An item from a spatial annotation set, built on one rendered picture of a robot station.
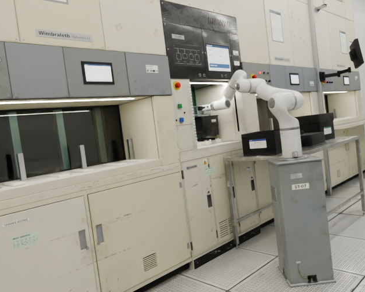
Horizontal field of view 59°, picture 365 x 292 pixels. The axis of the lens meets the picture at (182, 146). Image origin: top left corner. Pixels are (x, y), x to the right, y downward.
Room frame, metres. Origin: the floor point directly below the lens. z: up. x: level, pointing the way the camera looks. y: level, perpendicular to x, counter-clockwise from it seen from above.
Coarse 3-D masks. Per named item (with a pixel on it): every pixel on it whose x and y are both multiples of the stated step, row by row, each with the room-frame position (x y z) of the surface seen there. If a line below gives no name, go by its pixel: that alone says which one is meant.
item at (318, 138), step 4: (300, 132) 2.76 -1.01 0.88; (316, 132) 2.79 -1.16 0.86; (320, 132) 2.73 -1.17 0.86; (304, 136) 2.62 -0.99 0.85; (308, 136) 2.60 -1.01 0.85; (312, 136) 2.60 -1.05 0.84; (316, 136) 2.66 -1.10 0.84; (320, 136) 2.72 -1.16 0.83; (304, 140) 2.62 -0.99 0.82; (308, 140) 2.60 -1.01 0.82; (312, 140) 2.60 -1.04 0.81; (316, 140) 2.65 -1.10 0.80; (320, 140) 2.71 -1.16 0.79; (324, 140) 2.77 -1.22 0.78; (304, 144) 2.63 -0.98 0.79; (308, 144) 2.60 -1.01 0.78; (312, 144) 2.59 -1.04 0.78; (316, 144) 2.65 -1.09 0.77; (320, 144) 2.70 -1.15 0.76
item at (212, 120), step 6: (198, 114) 2.93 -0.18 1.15; (204, 114) 2.98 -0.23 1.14; (210, 114) 3.04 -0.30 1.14; (198, 120) 2.85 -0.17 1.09; (204, 120) 2.84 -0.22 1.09; (210, 120) 2.90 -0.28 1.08; (216, 120) 2.95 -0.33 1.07; (198, 126) 2.86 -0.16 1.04; (204, 126) 2.84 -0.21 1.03; (210, 126) 2.90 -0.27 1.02; (216, 126) 2.95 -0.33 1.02; (198, 132) 2.87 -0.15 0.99; (204, 132) 2.84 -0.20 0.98; (210, 132) 2.90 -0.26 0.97; (216, 132) 2.95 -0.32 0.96; (204, 138) 3.03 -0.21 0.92; (210, 138) 2.97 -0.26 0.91
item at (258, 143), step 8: (248, 136) 2.52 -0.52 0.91; (256, 136) 2.47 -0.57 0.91; (264, 136) 2.43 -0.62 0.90; (272, 136) 2.39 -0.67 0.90; (248, 144) 2.52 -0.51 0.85; (256, 144) 2.48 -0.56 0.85; (264, 144) 2.44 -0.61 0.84; (272, 144) 2.40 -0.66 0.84; (280, 144) 2.46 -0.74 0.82; (248, 152) 2.53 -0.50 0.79; (256, 152) 2.48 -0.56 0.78; (264, 152) 2.44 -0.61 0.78; (272, 152) 2.40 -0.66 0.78; (280, 152) 2.45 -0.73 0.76
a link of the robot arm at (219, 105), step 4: (220, 100) 2.76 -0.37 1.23; (224, 100) 2.72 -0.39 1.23; (228, 100) 2.74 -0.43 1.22; (216, 104) 2.77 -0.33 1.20; (220, 104) 2.74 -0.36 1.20; (224, 104) 2.71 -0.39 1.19; (228, 104) 2.73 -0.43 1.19; (216, 108) 2.79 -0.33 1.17; (220, 108) 2.76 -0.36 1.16; (224, 108) 2.74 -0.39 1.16; (228, 108) 2.74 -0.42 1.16
